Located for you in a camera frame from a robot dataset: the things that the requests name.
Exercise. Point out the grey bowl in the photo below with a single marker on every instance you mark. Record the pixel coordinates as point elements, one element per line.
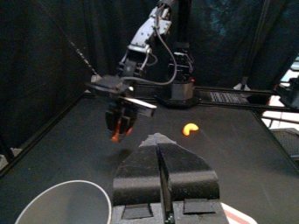
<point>69,204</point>

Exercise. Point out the black frame post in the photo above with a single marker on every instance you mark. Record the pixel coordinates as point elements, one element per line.
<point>255,43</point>

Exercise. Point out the right arm wrist camera box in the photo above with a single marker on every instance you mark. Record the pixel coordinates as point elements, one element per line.
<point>108,85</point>

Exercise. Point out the black mesh chair seat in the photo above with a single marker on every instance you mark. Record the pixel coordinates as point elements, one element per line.
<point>287,141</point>

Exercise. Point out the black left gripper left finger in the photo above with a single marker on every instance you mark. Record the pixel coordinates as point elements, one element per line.
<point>136,172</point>

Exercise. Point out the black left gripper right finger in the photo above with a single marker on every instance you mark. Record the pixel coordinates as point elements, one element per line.
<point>190,175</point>

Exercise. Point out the red and white label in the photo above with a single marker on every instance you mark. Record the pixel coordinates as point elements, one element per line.
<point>234,215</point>

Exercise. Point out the black frame rail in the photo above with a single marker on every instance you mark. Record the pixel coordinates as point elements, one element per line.
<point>42,128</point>

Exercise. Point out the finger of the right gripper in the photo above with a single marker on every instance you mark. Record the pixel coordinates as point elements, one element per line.
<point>129,125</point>
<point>114,129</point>

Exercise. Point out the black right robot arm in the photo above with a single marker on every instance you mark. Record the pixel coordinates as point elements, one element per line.
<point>170,52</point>

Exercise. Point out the black ribbed plate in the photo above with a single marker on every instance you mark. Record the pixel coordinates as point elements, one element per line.
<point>224,97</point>

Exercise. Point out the orange toy drumstick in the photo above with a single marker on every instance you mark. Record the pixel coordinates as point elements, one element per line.
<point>189,129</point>

